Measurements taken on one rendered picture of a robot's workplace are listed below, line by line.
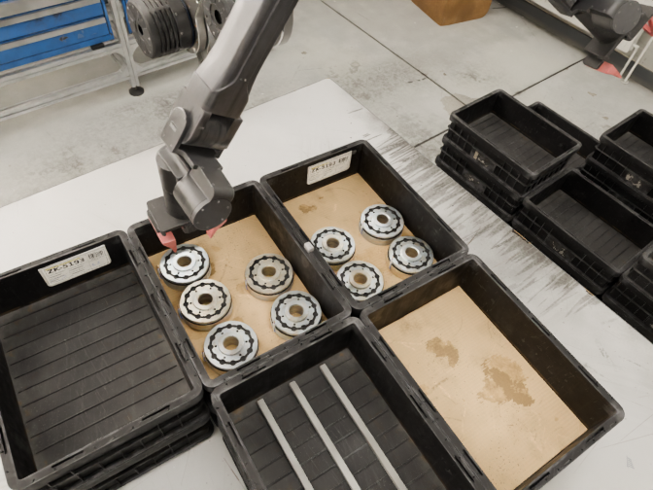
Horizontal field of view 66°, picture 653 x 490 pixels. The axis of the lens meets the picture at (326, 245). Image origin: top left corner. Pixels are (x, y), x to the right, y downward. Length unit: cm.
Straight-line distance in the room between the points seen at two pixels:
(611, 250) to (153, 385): 163
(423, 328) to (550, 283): 47
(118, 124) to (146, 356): 194
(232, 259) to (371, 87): 211
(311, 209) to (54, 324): 60
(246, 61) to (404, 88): 251
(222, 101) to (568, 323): 102
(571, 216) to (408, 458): 137
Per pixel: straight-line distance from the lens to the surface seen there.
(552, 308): 139
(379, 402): 100
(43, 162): 275
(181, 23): 172
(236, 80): 66
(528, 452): 105
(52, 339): 112
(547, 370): 110
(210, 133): 69
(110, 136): 279
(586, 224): 213
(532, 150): 214
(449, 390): 104
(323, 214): 122
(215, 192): 66
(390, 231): 117
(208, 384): 89
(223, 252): 115
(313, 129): 164
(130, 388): 103
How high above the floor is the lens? 175
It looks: 52 degrees down
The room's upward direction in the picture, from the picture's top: 7 degrees clockwise
